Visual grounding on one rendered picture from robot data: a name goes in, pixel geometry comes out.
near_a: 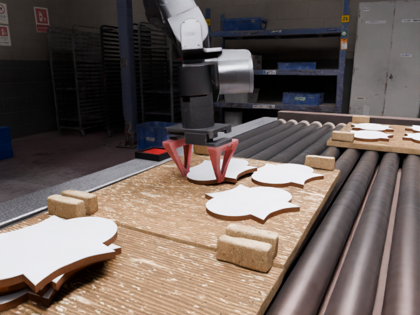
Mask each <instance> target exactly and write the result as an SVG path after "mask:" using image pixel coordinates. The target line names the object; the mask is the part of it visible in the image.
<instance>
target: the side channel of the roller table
mask: <svg viewBox="0 0 420 315"><path fill-rule="evenodd" d="M353 116H368V115H357V114H336V113H325V112H304V111H279V112H277V120H278V119H285V120H286V121H287V122H288V121H290V120H296V121H297V122H301V121H309V122H310V124H311V123H313V122H315V121H319V122H321V123H322V125H323V124H325V123H333V124H334V125H335V127H336V126H337V125H338V124H340V123H344V124H348V123H349V122H352V119H353ZM369 123H371V124H389V125H399V126H420V118H410V117H389V116H369Z"/></svg>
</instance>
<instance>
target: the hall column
mask: <svg viewBox="0 0 420 315"><path fill-rule="evenodd" d="M116 2H117V23H118V34H119V55H120V65H121V87H122V109H123V115H124V120H125V129H124V134H125V143H124V144H121V142H120V144H119V145H118V146H116V148H123V149H135V148H137V145H138V140H136V139H137V137H136V136H137V134H136V133H137V129H136V124H138V109H137V96H136V70H135V57H134V32H133V7H132V0H116Z"/></svg>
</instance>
